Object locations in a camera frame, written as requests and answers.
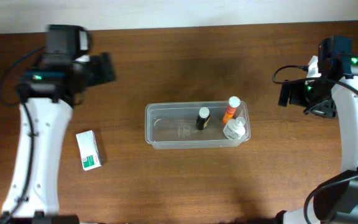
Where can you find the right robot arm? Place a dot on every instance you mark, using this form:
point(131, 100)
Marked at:
point(335, 200)

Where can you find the orange tube with white cap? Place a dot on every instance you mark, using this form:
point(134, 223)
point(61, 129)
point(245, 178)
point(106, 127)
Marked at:
point(233, 104)

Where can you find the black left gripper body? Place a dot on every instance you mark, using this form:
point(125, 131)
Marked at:
point(105, 68)

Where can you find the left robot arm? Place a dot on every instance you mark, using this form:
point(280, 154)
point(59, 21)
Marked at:
point(46, 101)

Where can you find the white squeeze bottle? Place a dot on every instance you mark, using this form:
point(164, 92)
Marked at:
point(235, 128)

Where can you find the white and green box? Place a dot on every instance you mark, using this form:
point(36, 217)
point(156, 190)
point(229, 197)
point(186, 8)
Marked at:
point(89, 153)

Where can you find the dark bottle with white cap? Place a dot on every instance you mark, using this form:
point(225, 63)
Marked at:
point(203, 118)

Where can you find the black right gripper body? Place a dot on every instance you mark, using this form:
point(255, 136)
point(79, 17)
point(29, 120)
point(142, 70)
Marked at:
point(284, 93)

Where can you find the clear plastic container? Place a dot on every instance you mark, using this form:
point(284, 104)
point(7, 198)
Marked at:
point(173, 125)

